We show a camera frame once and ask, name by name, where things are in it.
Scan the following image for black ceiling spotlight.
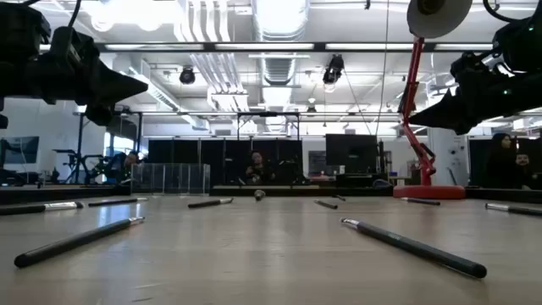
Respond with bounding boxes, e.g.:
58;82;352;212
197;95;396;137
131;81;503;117
178;66;196;86

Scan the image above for white building column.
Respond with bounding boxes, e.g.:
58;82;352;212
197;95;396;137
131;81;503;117
427;126;470;187

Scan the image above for large black monitor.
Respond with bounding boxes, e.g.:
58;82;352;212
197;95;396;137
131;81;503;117
324;133;379;174

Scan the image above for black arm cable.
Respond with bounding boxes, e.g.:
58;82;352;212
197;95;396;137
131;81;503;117
482;0;522;25
67;0;84;29

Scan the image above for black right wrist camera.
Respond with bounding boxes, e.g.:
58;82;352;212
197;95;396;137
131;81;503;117
449;50;501;86

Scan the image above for clear acrylic brush organizer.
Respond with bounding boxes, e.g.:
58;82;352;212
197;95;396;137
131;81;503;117
130;163;212;196

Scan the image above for black partition panels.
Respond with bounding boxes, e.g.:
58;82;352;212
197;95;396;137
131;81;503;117
147;138;304;187

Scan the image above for red desk lamp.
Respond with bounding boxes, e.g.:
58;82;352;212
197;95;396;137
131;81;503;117
392;0;474;200

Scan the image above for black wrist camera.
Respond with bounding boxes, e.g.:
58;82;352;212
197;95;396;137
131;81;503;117
449;50;501;86
49;25;95;64

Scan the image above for dark wall screen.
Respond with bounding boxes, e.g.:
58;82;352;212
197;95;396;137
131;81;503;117
0;136;41;165

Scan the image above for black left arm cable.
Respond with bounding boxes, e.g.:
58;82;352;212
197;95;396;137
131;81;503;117
67;0;84;29

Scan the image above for black hanging overhead camera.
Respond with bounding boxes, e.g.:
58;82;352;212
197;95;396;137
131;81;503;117
321;53;346;86

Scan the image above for silver ventilation duct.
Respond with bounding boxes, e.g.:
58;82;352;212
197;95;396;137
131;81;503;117
252;0;311;86

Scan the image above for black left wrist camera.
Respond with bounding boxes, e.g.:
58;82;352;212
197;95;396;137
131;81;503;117
49;25;95;64

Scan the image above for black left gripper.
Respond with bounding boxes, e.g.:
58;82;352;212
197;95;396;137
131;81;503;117
0;42;149;127

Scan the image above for black marker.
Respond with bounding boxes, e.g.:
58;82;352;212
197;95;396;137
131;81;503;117
484;202;542;217

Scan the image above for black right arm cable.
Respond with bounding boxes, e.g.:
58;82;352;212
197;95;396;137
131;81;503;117
482;0;522;25

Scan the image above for overhead light bar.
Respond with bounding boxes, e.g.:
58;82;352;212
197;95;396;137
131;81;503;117
40;41;496;53

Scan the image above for black metal gantry frame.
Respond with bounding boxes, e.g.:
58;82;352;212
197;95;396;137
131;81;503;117
72;110;401;186

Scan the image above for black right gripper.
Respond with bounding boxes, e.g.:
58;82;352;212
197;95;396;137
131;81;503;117
408;71;542;136

